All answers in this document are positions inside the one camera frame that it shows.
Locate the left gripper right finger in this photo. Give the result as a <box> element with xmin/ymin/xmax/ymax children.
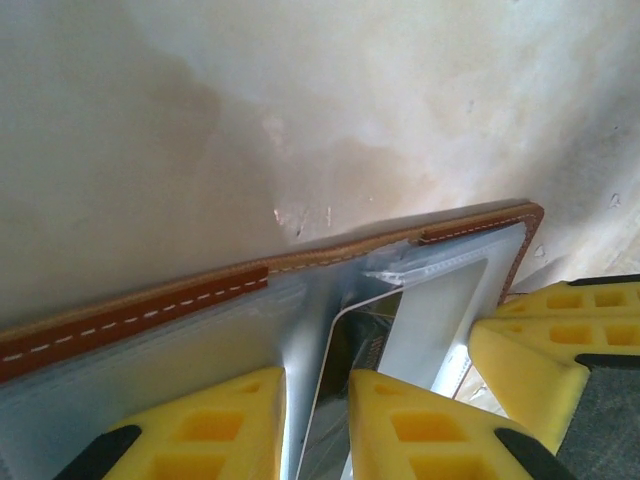
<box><xmin>347</xmin><ymin>368</ymin><xmax>581</xmax><ymax>480</ymax></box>

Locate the brown leather card holder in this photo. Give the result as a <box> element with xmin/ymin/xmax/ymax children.
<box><xmin>0</xmin><ymin>199</ymin><xmax>546</xmax><ymax>480</ymax></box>

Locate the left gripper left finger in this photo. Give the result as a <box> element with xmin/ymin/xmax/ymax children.
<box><xmin>84</xmin><ymin>366</ymin><xmax>287</xmax><ymax>480</ymax></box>

